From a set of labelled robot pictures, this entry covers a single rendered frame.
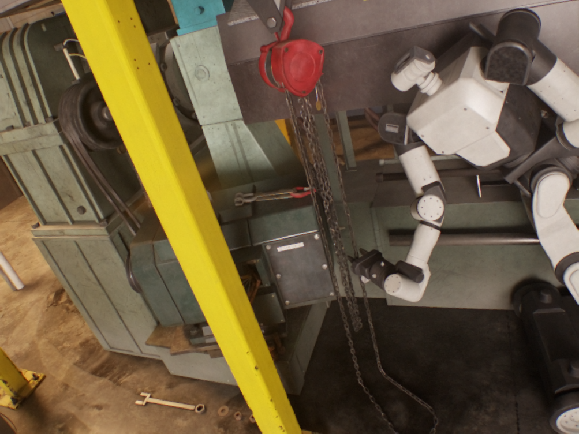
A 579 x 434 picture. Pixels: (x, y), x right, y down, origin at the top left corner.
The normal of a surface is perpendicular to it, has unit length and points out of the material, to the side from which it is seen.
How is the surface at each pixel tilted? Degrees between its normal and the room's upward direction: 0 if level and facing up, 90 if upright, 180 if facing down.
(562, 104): 110
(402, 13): 78
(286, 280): 90
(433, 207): 56
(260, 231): 45
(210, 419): 0
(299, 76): 101
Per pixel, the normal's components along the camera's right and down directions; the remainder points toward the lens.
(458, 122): -0.47, 0.77
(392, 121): -0.76, 0.22
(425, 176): -0.11, -0.08
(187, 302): -0.02, 0.48
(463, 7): -0.39, 0.34
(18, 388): 0.90, -0.05
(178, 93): -0.25, 0.75
